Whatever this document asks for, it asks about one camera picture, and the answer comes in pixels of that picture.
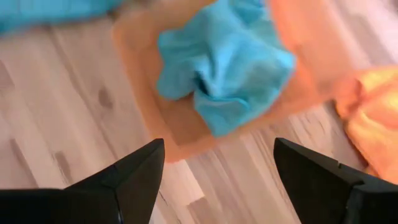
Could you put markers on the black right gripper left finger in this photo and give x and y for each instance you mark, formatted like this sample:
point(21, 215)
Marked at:
point(130, 193)

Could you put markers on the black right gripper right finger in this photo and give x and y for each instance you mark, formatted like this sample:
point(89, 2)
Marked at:
point(326, 196)

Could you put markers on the blue microfiber towel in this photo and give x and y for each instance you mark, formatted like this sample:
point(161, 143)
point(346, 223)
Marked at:
point(46, 12)
point(227, 68)

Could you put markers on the yellow microfiber towel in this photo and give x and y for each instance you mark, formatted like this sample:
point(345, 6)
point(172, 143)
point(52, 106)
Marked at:
point(376, 124)

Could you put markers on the translucent orange plastic basket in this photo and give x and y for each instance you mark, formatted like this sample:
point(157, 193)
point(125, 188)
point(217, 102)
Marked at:
point(174, 124)

